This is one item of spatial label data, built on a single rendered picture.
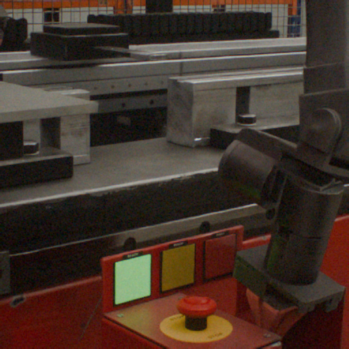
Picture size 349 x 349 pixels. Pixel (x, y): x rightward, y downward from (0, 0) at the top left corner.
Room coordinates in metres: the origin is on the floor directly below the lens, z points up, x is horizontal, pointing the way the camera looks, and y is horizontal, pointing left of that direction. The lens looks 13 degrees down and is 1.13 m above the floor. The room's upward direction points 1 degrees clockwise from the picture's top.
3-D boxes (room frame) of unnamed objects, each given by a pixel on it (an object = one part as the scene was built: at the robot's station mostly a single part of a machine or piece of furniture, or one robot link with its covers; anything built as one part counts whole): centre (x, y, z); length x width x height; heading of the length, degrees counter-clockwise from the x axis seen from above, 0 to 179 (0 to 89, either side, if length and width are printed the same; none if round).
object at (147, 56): (1.37, 0.11, 1.01); 0.26 x 0.12 x 0.05; 40
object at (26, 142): (1.05, 0.18, 0.91); 0.03 x 0.03 x 0.02
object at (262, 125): (1.34, -0.18, 0.89); 0.30 x 0.05 x 0.03; 130
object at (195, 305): (0.82, -0.02, 0.79); 0.04 x 0.04 x 0.04
